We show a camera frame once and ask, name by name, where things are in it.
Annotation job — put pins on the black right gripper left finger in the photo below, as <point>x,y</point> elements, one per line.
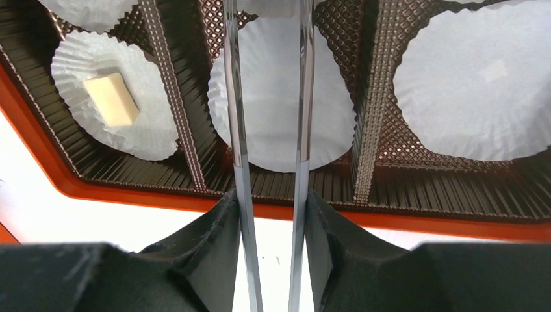
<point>193,269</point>

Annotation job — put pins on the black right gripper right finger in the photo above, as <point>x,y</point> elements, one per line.
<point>354,270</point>

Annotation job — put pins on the white rectangular chocolate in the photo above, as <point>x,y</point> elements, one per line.
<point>112,99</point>

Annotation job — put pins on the metal tongs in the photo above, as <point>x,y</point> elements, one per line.
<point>240,153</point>

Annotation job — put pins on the orange chocolate box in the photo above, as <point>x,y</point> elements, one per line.
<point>386,180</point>

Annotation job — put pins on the white paper cup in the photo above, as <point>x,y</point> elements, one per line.
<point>81,56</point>
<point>270,8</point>
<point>270,73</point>
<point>476,84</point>
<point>91,15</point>

